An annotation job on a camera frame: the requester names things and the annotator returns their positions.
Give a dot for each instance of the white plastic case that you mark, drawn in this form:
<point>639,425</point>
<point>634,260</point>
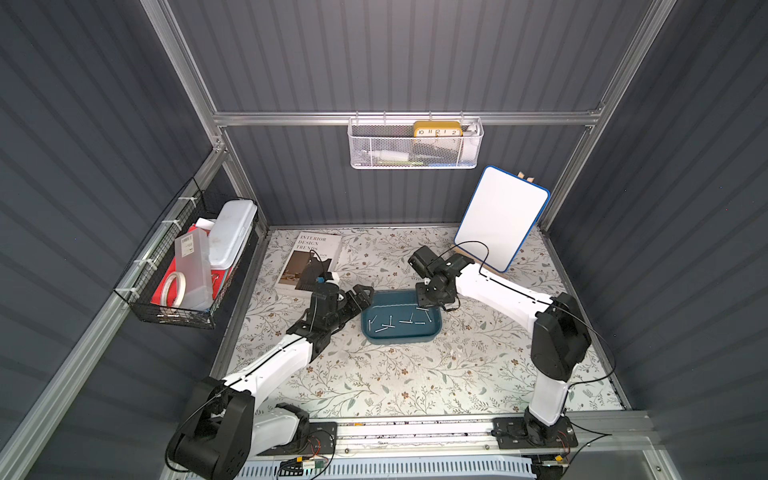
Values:
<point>229,232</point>

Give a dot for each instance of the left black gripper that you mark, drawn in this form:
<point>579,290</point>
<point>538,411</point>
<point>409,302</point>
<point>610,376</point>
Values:
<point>349,301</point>

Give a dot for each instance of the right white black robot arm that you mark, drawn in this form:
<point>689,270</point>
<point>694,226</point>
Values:
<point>560,337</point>

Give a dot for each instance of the white wire wall basket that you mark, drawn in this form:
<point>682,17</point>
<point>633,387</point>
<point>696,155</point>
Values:
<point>388,144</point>

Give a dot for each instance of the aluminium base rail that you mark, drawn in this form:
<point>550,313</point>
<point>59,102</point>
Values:
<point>593,445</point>

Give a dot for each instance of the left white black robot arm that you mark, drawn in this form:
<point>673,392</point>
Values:
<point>220,427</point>

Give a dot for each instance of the teal plastic storage tray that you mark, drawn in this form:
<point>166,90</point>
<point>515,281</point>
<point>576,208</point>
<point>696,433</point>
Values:
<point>392,306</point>

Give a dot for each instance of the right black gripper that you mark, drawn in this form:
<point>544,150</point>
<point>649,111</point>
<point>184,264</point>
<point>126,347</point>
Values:
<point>430,294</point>

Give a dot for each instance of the white tape roll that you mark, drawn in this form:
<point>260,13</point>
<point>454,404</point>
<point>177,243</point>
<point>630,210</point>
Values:
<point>173,290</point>

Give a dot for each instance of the black wire side basket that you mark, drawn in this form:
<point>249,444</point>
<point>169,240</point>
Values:
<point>150,267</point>

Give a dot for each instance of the translucent plastic container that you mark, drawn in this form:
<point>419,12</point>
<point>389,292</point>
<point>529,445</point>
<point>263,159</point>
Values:
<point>192,259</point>

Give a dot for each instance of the yellow digital clock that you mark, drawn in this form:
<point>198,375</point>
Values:
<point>437,129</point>

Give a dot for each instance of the blue framed whiteboard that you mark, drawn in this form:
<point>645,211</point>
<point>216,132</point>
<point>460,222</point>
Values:
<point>501,219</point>

